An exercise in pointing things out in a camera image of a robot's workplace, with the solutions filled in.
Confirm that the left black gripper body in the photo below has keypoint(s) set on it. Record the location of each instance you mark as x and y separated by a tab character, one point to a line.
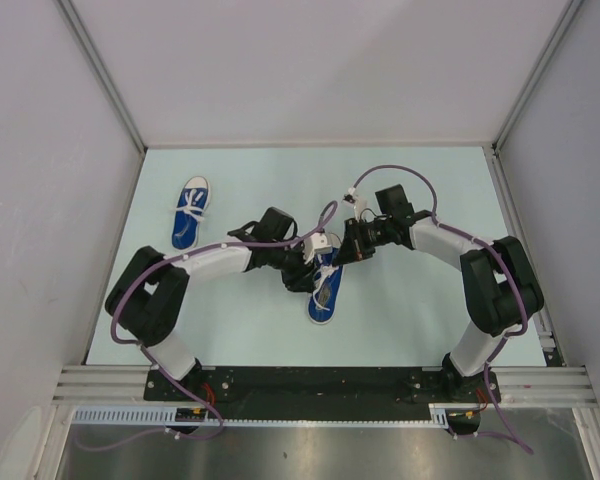
290	262

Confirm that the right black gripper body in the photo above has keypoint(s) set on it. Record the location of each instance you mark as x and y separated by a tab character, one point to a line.
365	237

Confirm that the white shoelace of sneaker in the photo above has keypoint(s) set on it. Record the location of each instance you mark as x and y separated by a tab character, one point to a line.
326	288

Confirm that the blue sneaker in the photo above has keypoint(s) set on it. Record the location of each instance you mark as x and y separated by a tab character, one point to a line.
190	211
324	260

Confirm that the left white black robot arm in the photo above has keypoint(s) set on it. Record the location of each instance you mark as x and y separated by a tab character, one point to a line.
147	298

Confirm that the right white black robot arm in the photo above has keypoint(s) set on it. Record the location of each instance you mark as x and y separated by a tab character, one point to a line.
500	287

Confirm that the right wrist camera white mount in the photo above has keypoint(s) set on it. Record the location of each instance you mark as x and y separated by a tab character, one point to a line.
357	203

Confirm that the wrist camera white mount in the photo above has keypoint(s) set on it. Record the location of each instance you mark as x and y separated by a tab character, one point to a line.
357	203
319	243

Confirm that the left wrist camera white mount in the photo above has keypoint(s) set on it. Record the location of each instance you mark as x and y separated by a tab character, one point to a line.
319	243

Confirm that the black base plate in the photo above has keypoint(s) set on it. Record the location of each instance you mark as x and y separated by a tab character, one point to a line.
321	393

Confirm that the white slotted cable duct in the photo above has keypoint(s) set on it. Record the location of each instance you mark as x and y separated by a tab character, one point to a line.
172	417

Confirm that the aluminium corner post right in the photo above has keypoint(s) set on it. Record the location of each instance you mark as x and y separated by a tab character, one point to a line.
549	50

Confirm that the aluminium corner post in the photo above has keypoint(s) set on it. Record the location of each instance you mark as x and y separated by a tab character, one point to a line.
549	50
96	63

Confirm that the aluminium corner post left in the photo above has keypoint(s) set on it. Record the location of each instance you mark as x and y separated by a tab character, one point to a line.
96	63

